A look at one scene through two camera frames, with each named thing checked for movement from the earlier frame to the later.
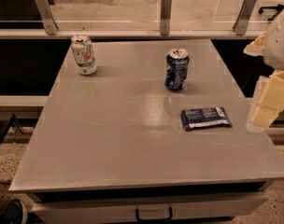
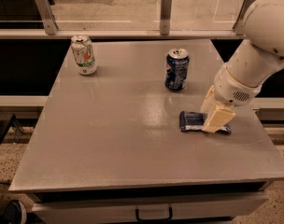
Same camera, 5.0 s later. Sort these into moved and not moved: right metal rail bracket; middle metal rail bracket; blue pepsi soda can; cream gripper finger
Moved: cream gripper finger
Not moved: middle metal rail bracket; blue pepsi soda can; right metal rail bracket
